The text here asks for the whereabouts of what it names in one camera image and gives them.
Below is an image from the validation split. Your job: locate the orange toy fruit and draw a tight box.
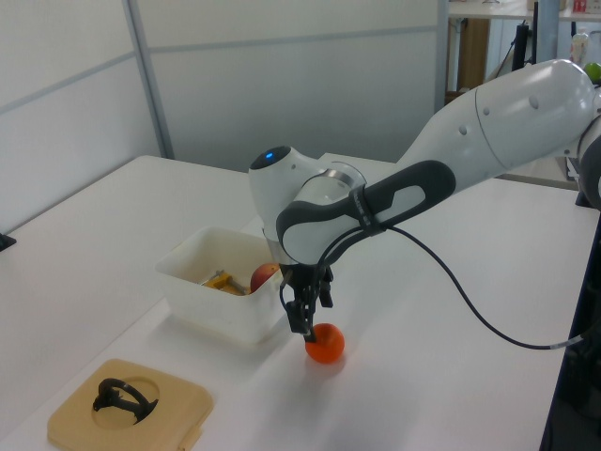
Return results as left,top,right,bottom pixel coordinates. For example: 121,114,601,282
303,322,347,365

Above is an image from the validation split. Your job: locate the grey partition post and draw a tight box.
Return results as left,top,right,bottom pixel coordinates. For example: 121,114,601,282
436,0,452,109

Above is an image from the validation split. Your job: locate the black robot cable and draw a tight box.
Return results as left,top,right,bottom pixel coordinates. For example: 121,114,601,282
279,225,586,351

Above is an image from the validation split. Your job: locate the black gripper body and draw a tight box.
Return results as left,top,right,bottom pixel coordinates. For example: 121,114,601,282
280,263,335,295

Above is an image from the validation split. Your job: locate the black cable strap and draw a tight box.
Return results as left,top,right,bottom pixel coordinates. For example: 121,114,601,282
349,185,389,236

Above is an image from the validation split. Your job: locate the silver metal piece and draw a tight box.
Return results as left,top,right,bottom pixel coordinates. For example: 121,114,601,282
213,269,250,290

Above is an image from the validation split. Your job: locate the white plastic container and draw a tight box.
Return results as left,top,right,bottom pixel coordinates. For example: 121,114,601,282
154,225,285,348

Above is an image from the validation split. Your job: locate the black monitor stand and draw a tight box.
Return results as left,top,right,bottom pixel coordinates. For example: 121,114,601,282
514,21,539,71

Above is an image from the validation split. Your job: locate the brown wooden desk panel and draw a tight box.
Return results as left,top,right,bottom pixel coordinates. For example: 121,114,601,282
457,18,492,93

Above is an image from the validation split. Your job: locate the red toy apple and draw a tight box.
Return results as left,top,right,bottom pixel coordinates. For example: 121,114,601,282
250,262,282,293

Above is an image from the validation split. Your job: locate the yellow toy item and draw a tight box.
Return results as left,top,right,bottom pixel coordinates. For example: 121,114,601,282
201,274,248,297

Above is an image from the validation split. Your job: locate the white bottle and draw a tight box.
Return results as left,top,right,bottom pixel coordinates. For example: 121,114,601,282
570,26,591,65

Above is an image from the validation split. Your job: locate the black equipment stand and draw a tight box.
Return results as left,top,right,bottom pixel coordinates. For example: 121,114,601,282
538,187,601,451

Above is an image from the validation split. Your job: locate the beige plastic lid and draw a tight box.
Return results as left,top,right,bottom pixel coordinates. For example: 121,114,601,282
46,358,215,450

